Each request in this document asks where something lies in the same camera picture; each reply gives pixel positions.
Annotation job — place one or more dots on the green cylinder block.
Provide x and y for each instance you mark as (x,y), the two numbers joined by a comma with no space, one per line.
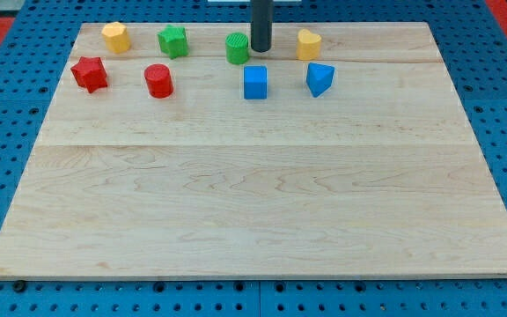
(236,47)

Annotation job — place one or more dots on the blue cube block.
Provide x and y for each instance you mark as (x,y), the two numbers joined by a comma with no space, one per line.
(255,82)

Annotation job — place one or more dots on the red star block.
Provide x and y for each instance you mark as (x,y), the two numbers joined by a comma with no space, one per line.
(90,73)

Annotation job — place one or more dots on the blue triangle block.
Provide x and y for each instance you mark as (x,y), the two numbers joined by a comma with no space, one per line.
(319,78)

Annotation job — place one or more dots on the green star block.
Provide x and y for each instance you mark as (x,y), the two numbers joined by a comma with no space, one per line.
(173,41)

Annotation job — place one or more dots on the red cylinder block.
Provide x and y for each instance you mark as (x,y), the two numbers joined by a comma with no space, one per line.
(159,80)

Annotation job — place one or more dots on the yellow heart block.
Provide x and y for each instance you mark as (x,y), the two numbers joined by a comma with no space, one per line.
(308,45)

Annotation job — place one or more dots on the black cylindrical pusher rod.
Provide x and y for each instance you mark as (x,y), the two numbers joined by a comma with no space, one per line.
(261,25)

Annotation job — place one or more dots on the yellow hexagon block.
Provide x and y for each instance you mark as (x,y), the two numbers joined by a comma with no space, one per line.
(116,37)

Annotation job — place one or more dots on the light wooden board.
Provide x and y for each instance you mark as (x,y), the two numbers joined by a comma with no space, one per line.
(380,177)

